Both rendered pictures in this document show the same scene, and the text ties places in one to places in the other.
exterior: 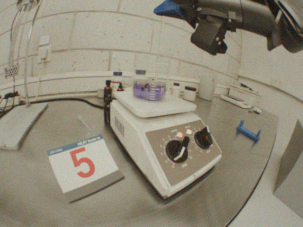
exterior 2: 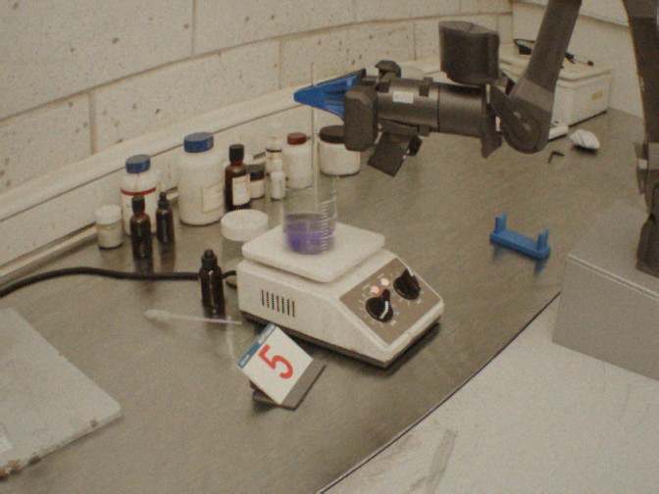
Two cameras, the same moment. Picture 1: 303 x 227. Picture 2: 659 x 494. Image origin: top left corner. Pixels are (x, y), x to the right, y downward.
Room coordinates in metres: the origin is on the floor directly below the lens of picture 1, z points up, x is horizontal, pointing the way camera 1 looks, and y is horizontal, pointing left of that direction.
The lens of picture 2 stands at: (-0.55, 0.26, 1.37)
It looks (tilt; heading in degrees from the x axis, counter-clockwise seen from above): 25 degrees down; 340
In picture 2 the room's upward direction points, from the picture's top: straight up
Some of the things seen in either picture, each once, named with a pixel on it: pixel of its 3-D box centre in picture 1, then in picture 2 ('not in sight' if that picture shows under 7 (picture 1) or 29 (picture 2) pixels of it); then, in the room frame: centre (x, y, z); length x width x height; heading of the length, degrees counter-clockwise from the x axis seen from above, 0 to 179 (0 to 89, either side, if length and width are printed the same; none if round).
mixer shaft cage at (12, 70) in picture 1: (15, 37); not in sight; (0.16, 0.43, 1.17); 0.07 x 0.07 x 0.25
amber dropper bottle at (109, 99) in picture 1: (109, 107); (210, 275); (0.28, 0.11, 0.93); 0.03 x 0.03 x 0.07
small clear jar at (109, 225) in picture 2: (102, 91); (109, 226); (0.50, 0.23, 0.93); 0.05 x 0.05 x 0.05
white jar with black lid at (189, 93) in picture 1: (189, 93); (339, 149); (0.66, -0.19, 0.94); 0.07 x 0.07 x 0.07
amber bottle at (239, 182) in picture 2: not in sight; (236, 175); (0.57, 0.00, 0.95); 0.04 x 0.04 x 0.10
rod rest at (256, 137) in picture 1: (249, 129); (521, 234); (0.29, -0.34, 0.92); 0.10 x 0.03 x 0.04; 26
